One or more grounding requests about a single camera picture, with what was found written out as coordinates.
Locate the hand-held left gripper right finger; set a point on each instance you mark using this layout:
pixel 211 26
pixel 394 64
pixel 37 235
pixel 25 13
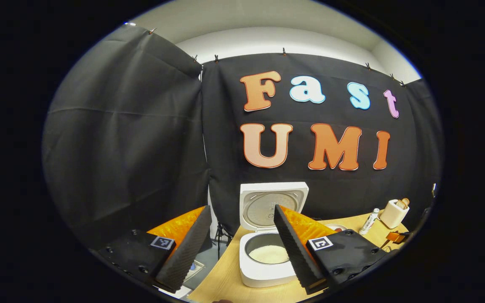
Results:
pixel 295 248

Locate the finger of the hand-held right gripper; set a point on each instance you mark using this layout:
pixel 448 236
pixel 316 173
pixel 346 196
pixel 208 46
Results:
pixel 396 237

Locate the cream chopstick holder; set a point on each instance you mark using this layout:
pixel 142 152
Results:
pixel 392 215

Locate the white green bottle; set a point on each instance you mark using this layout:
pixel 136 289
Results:
pixel 369 221

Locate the white rice cooker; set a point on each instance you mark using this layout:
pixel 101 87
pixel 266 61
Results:
pixel 251 277

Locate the black tripod stand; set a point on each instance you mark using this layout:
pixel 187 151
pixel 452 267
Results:
pixel 219 235

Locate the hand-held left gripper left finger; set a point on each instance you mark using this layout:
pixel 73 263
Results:
pixel 185 248

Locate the black backdrop cloth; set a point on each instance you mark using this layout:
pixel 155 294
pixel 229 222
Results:
pixel 141 147

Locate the white round plate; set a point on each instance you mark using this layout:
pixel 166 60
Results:
pixel 338 227

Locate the white rice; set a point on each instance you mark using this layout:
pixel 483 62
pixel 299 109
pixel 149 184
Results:
pixel 267 254

